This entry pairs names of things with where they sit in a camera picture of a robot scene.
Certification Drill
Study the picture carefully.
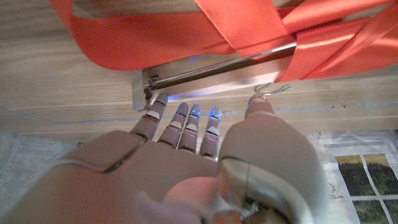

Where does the wooden hanger with metal clips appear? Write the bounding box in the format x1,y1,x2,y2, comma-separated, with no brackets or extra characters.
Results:
132,42,298,112

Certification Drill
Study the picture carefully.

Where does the orange ribbon with spool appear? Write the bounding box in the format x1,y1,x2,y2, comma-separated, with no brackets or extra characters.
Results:
49,0,398,83

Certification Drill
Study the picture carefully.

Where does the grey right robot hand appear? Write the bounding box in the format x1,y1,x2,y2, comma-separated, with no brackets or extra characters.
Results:
0,92,330,224

